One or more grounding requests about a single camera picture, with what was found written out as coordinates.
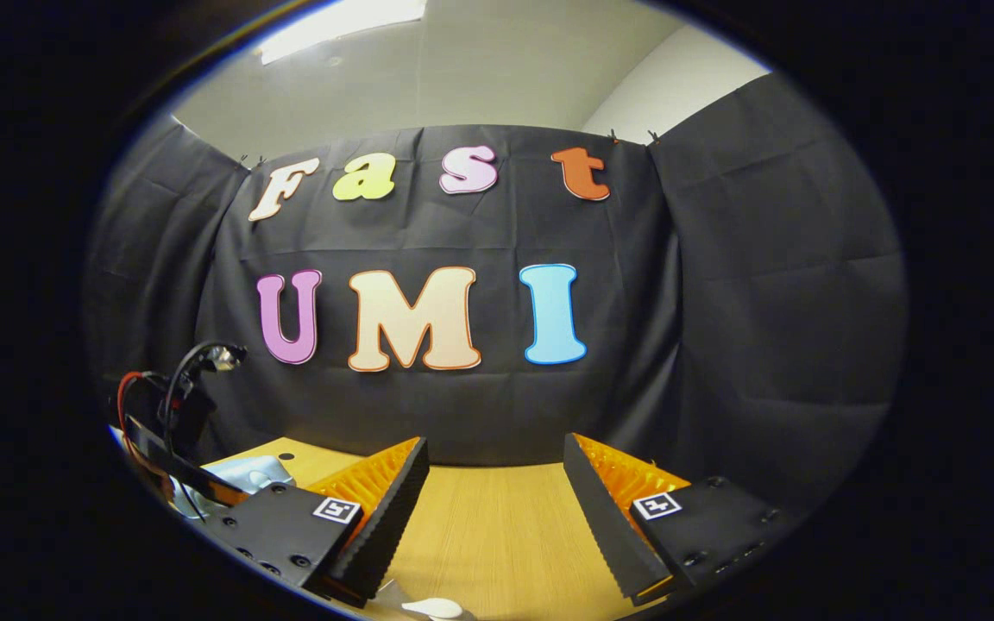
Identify black cable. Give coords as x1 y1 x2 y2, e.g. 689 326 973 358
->
160 341 249 451

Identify red cable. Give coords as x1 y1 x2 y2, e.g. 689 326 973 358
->
115 371 158 467

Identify long ceiling light panel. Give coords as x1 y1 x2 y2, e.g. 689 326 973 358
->
255 0 429 66

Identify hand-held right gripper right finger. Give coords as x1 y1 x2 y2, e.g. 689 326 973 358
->
561 433 800 606

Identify white skin care bottle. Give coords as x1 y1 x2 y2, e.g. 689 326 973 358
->
400 597 477 621

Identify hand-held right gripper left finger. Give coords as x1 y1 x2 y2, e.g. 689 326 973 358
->
195 436 430 608

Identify black backdrop cloth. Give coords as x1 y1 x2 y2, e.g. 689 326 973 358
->
83 71 909 518

